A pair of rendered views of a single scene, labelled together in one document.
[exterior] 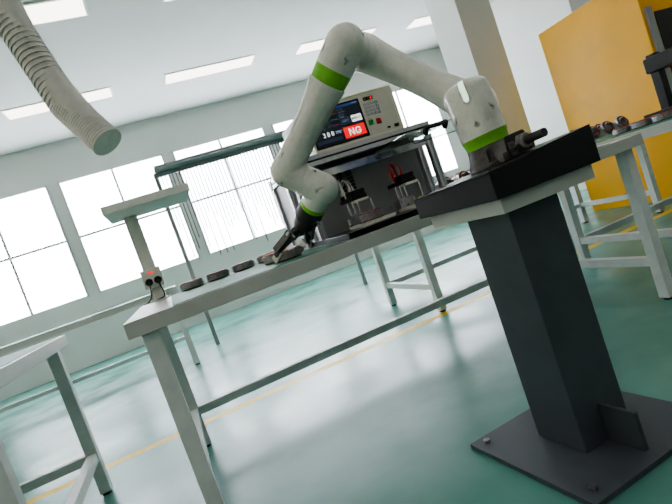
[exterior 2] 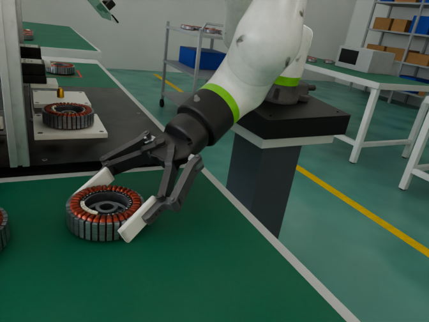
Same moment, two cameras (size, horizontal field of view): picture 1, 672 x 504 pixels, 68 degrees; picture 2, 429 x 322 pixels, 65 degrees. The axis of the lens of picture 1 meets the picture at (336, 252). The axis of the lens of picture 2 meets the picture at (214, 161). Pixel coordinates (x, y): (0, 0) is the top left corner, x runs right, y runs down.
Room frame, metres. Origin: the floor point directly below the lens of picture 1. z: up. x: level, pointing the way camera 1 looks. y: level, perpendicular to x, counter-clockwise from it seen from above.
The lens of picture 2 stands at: (1.84, 0.63, 1.06)
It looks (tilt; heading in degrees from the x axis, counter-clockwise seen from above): 23 degrees down; 258
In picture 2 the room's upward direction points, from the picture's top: 8 degrees clockwise
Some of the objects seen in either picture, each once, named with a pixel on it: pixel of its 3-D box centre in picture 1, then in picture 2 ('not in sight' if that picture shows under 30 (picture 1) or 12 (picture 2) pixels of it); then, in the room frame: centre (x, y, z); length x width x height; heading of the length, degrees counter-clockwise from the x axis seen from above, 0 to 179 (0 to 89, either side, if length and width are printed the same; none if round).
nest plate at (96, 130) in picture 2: (372, 221); (69, 125); (2.03, -0.18, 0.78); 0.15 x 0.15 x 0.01; 18
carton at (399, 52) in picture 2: not in sight; (401, 54); (-2.80, -5.54, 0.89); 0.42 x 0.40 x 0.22; 110
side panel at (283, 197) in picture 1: (292, 217); not in sight; (2.34, 0.14, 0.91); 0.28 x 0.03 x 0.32; 18
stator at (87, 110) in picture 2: (370, 215); (68, 115); (2.03, -0.18, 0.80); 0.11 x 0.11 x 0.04
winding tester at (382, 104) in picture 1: (339, 131); not in sight; (2.38, -0.21, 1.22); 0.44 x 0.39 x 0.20; 108
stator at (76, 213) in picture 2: (288, 254); (106, 210); (1.89, 0.17, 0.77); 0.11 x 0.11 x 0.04
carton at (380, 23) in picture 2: not in sight; (387, 24); (-2.64, -6.01, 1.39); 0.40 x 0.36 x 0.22; 19
